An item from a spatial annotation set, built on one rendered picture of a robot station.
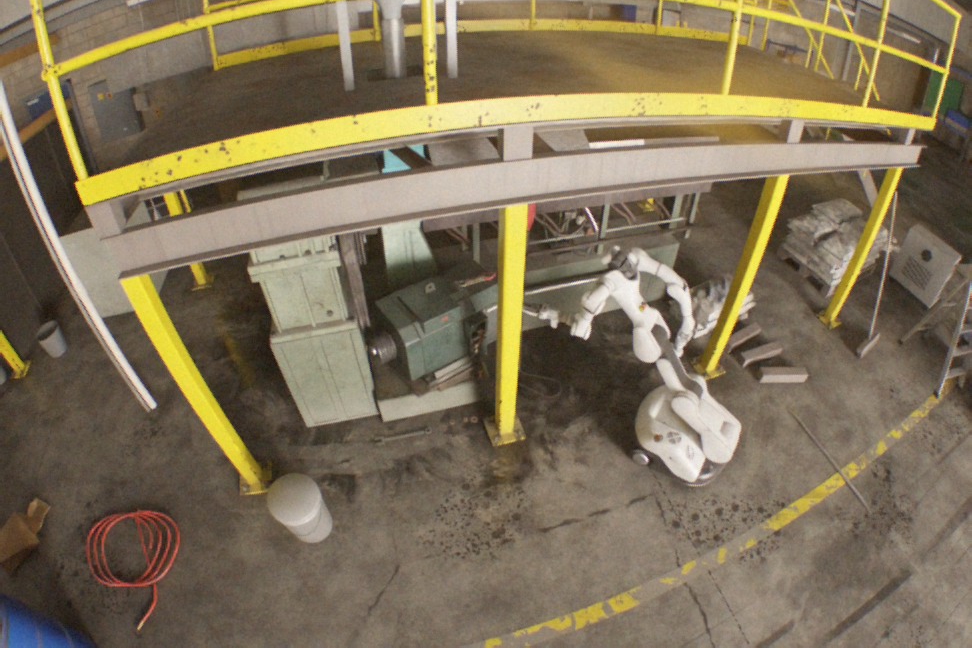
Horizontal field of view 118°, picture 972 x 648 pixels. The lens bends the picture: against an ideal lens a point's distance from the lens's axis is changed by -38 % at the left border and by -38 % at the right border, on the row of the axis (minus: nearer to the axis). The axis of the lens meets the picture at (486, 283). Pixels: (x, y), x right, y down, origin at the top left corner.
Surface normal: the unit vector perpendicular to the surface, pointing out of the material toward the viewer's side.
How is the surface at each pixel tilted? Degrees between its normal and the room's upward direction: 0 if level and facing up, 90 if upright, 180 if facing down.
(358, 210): 90
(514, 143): 90
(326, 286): 90
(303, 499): 1
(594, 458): 0
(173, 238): 90
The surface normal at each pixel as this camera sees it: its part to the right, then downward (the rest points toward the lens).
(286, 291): 0.29, 0.59
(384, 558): 0.00, -0.78
